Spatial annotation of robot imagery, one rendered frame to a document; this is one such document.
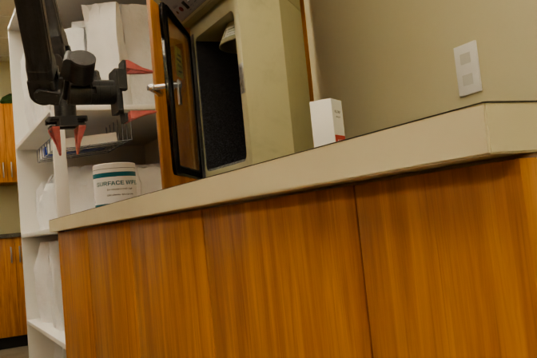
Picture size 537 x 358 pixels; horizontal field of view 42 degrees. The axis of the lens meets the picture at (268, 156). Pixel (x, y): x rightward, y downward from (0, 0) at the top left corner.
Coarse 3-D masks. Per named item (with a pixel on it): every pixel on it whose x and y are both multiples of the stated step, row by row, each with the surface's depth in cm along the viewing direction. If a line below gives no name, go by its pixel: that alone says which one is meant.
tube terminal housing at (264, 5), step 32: (224, 0) 168; (256, 0) 164; (288, 0) 175; (192, 32) 189; (256, 32) 163; (288, 32) 172; (256, 64) 162; (288, 64) 168; (256, 96) 161; (288, 96) 165; (256, 128) 160; (288, 128) 163; (256, 160) 159
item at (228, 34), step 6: (228, 24) 175; (228, 30) 173; (234, 30) 172; (222, 36) 177; (228, 36) 172; (234, 36) 171; (222, 42) 174; (228, 42) 182; (234, 42) 184; (222, 48) 180; (228, 48) 182; (234, 48) 184
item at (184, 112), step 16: (160, 16) 158; (176, 32) 172; (176, 48) 169; (176, 64) 167; (176, 80) 166; (176, 96) 164; (192, 96) 183; (176, 112) 162; (192, 112) 181; (192, 128) 179; (176, 144) 158; (192, 144) 177; (192, 160) 174
